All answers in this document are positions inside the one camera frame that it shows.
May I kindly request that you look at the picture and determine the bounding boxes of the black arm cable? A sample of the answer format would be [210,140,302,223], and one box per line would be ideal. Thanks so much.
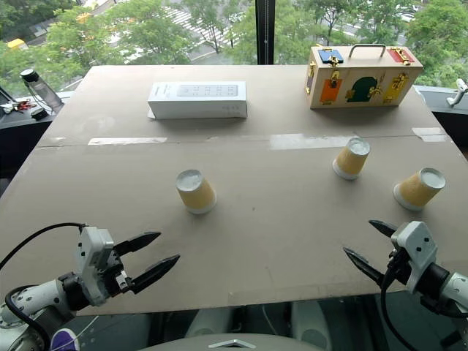
[0,222,87,272]
[379,252,421,351]

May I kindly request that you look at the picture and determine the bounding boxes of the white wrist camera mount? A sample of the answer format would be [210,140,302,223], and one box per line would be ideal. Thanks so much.
[390,220,439,295]
[75,226,115,306]

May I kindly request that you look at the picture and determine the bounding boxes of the black window frame post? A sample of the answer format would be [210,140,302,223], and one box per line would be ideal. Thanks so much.
[254,0,276,67]

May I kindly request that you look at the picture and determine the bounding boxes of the yellow paper cup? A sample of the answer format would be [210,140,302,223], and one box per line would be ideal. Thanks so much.
[392,167,447,212]
[175,169,218,216]
[332,136,371,181]

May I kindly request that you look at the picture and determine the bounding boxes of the dark side shelf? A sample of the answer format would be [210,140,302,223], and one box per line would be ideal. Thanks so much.
[0,86,76,176]

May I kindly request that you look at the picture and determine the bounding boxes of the clear tape strip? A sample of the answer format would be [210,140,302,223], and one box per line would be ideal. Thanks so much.
[411,127,448,143]
[87,136,168,146]
[269,132,363,151]

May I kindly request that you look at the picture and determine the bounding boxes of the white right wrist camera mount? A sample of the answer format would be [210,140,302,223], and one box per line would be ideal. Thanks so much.
[390,220,439,295]

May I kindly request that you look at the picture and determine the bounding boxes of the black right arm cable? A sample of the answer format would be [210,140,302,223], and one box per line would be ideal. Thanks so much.
[379,252,421,351]

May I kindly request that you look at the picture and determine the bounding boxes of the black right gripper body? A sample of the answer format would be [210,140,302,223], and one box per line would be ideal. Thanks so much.
[382,247,413,288]

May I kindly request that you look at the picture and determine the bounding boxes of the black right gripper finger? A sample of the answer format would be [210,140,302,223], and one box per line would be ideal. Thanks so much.
[342,246,387,287]
[368,219,399,239]

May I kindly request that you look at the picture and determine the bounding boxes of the wooden lock box with handle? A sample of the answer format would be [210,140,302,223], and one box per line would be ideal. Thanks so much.
[304,43,424,110]

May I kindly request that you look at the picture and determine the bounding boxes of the clear water bottle black cap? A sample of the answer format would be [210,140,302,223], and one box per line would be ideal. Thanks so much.
[19,68,66,115]

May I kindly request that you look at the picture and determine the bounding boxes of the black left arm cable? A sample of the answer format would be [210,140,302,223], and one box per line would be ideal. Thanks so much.
[0,222,87,272]

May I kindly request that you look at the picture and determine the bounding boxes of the white clamp device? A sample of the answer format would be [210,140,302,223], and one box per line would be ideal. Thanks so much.
[445,78,468,107]

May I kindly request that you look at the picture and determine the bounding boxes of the white cardboard box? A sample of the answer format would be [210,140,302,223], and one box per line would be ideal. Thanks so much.
[146,80,249,120]

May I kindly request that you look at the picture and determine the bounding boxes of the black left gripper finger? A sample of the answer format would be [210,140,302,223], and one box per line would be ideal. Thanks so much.
[128,254,181,295]
[112,231,162,257]

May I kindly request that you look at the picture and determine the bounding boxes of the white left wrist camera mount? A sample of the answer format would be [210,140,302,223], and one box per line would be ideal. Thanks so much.
[75,226,115,306]

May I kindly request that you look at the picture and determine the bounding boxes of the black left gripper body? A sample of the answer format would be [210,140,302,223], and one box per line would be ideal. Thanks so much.
[97,249,134,299]

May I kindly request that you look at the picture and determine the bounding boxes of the red key bunch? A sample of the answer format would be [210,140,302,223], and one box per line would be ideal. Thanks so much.
[10,100,38,113]

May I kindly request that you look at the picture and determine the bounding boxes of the grey robot torso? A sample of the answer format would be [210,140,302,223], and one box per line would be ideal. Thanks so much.
[140,331,325,351]

